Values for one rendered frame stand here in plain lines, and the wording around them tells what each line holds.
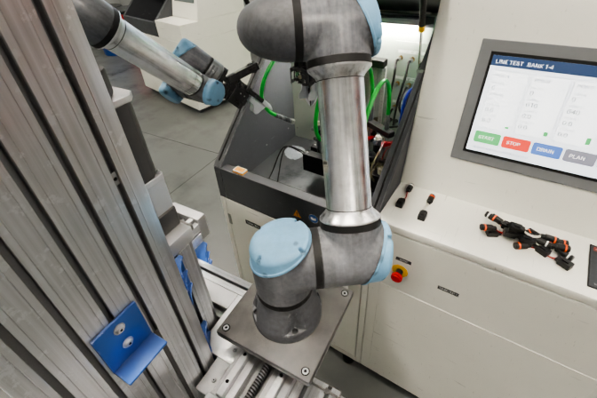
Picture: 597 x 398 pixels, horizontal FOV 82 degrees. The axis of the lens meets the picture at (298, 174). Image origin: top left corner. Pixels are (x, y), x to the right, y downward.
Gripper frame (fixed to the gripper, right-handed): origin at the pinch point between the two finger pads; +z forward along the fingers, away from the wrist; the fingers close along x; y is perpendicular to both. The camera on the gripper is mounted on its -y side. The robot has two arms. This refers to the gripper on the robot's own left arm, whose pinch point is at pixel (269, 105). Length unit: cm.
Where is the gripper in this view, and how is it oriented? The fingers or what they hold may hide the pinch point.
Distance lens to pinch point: 126.8
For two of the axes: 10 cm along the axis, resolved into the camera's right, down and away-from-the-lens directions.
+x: 3.5, 3.3, -8.8
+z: 7.4, 4.8, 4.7
